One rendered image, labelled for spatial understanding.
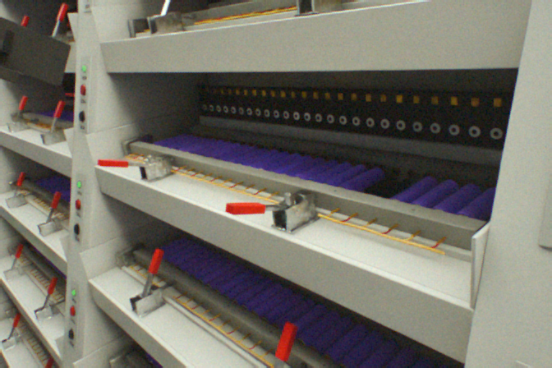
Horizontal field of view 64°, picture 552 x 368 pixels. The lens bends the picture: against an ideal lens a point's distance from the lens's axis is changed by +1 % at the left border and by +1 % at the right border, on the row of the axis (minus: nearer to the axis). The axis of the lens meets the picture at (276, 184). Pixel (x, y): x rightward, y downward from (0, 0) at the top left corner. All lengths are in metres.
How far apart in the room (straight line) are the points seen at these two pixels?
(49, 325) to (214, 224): 0.67
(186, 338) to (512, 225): 0.43
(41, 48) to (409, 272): 0.30
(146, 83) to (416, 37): 0.54
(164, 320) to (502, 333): 0.45
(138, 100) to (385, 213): 0.51
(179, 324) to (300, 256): 0.28
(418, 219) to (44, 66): 0.30
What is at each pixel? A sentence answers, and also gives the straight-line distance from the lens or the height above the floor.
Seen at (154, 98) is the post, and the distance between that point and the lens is 0.79.
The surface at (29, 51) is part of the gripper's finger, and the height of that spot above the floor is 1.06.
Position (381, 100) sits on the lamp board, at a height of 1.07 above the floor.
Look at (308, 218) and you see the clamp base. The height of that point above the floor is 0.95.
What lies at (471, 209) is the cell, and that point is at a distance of 0.39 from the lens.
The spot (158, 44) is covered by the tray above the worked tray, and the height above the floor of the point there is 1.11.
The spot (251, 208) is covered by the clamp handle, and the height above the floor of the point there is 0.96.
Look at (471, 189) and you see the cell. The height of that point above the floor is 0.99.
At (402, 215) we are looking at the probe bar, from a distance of 0.37.
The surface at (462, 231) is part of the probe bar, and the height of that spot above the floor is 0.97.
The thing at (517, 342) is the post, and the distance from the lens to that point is 0.30.
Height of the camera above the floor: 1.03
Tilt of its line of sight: 8 degrees down
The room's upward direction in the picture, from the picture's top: 6 degrees clockwise
